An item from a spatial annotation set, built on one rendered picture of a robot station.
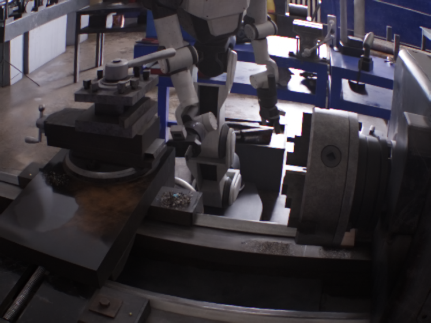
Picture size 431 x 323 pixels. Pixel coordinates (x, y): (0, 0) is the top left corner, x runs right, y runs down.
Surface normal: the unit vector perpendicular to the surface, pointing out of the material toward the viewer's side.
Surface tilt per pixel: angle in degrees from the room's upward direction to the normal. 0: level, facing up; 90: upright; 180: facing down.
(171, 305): 48
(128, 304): 0
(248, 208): 0
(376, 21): 90
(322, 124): 19
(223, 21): 102
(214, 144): 81
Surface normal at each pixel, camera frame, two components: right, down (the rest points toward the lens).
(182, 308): -0.14, -0.28
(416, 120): 0.04, -0.90
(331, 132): -0.07, -0.60
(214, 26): 0.50, 0.58
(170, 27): 0.36, 0.28
